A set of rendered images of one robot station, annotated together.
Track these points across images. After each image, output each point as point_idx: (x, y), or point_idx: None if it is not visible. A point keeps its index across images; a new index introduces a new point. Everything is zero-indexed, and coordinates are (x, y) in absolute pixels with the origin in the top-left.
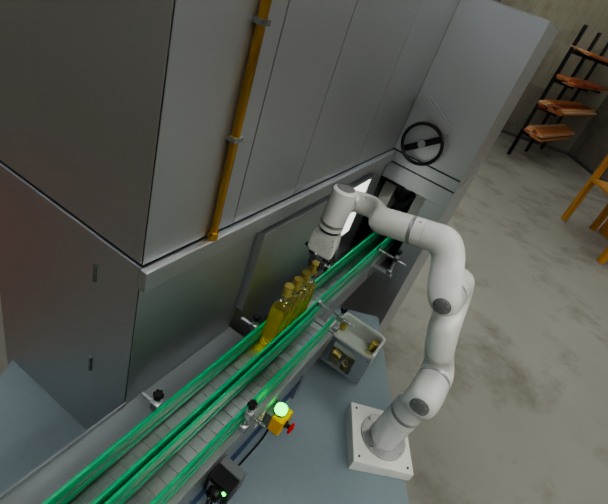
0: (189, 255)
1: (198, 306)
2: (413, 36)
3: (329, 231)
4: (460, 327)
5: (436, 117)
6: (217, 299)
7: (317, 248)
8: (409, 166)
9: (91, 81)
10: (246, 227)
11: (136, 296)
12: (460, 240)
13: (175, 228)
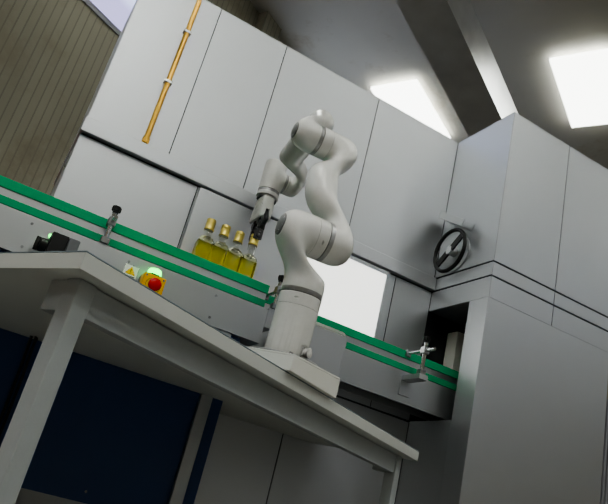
0: (121, 133)
1: (126, 211)
2: (383, 140)
3: (259, 191)
4: (331, 162)
5: (452, 219)
6: (148, 228)
7: (253, 215)
8: (449, 283)
9: (107, 67)
10: (178, 160)
11: (77, 140)
12: (325, 110)
13: (116, 112)
